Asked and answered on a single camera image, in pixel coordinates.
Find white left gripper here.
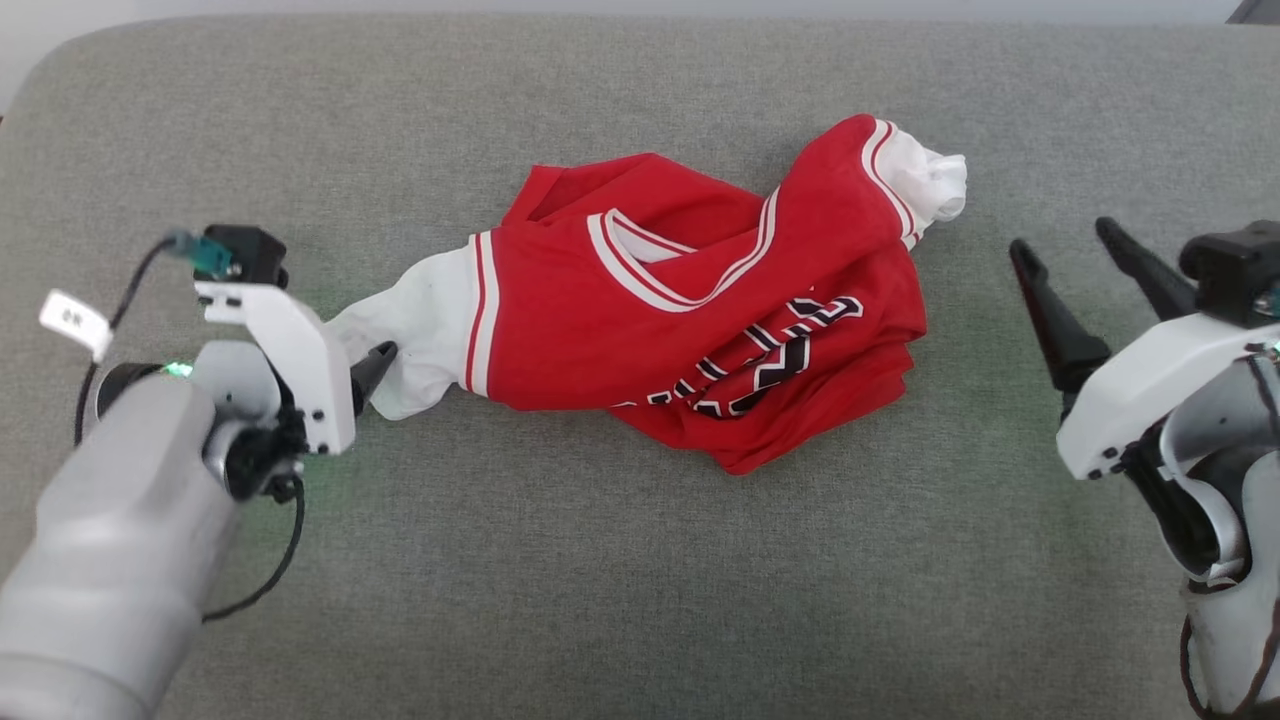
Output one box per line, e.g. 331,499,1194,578
194,282,400,502

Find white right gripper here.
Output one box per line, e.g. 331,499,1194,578
1008,217,1280,587

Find red and white jersey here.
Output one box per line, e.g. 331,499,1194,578
325,113,969,476

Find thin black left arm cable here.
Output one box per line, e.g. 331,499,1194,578
72,235,307,623

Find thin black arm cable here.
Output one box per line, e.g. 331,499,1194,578
1178,612,1280,720
72,235,307,623

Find white cable label tag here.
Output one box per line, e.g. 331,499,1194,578
39,289,114,363

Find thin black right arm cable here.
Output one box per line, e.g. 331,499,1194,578
1178,612,1280,720

